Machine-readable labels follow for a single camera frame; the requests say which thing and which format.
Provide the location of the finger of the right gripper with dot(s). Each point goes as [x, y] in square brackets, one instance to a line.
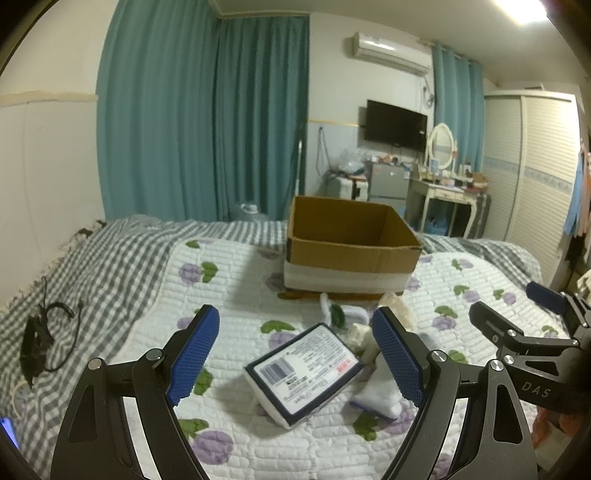
[504, 334]
[560, 303]

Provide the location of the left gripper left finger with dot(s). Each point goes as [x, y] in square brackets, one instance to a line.
[94, 441]

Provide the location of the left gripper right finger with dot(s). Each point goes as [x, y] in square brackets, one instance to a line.
[494, 441]

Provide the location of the white sock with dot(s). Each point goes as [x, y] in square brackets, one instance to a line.
[381, 395]

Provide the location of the cream lace cloth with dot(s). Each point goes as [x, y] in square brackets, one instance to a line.
[397, 318]

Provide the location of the blue floral tissue pack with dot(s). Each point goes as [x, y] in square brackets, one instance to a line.
[298, 378]

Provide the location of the floral quilted white blanket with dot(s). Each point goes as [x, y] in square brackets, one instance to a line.
[225, 425]

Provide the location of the white louvered wardrobe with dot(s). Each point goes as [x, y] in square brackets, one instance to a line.
[531, 147]

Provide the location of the white dressing table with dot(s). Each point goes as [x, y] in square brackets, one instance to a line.
[421, 194]

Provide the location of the brown cardboard box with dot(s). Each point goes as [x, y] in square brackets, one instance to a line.
[340, 246]

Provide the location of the silver mini fridge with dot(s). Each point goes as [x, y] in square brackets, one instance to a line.
[389, 185]

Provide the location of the white oval vanity mirror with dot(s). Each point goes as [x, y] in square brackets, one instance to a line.
[442, 149]

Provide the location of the teal curtain by wardrobe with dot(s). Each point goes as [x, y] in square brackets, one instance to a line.
[460, 102]

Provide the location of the clear water jug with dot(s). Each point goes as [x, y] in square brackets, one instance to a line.
[247, 212]

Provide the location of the white mop pole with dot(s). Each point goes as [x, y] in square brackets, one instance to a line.
[301, 136]

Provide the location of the teal window curtain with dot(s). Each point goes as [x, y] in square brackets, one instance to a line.
[197, 113]

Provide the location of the black wall television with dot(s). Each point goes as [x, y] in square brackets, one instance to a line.
[395, 126]

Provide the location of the white wall air conditioner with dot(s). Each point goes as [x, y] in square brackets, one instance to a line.
[392, 54]

